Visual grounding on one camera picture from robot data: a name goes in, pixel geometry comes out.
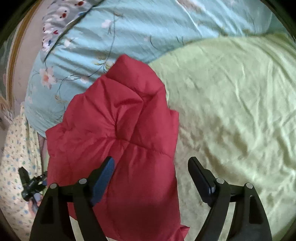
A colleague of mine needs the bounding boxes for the red quilted jacket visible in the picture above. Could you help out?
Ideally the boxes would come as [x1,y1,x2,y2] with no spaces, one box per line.
[45,54,190,241]

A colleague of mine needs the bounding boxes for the wooden bed frame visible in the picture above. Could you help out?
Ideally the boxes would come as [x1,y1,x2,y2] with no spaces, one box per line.
[7,30,26,109]

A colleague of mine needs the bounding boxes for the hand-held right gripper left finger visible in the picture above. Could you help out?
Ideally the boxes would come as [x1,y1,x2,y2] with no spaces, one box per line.
[29,156,115,241]

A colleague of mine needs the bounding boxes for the light blue floral quilt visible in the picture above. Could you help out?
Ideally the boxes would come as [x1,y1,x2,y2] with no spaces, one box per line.
[24,0,289,137]

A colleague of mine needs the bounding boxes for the grey floral pillow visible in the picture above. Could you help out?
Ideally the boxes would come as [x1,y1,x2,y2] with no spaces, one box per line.
[40,0,104,63]

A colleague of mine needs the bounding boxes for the light green blanket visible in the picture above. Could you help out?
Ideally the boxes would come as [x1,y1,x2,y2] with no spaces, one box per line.
[69,34,296,241]

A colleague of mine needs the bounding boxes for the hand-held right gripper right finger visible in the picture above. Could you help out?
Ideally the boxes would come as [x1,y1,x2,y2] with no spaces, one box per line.
[188,156,273,241]

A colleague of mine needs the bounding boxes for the yellow cartoon print cloth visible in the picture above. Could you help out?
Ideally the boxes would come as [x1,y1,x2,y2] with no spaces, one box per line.
[0,102,50,237]

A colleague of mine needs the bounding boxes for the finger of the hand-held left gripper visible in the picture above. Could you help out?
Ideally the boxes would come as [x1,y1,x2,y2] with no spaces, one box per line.
[18,166,30,186]

